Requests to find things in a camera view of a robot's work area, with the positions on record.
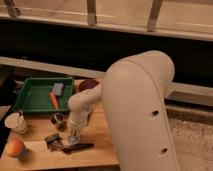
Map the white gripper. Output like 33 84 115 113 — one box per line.
68 110 91 136

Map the grey-blue towel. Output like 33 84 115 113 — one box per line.
68 135 80 145

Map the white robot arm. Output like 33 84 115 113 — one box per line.
68 50 180 171

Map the metal cup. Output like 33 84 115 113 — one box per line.
51 113 65 130

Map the white paper cup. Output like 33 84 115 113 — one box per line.
4 112 28 134

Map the orange carrot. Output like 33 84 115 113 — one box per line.
49 91 59 110

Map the small dark block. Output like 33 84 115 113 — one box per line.
45 133 60 144

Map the purple bowl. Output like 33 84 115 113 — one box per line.
78 79 99 92

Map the grey sponge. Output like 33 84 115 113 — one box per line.
52 83 64 97

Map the green plastic tray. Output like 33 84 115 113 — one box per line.
12 77 74 114

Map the orange apple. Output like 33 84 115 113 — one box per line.
6 139 27 158

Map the black handled tool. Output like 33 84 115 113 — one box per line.
62 143 94 154

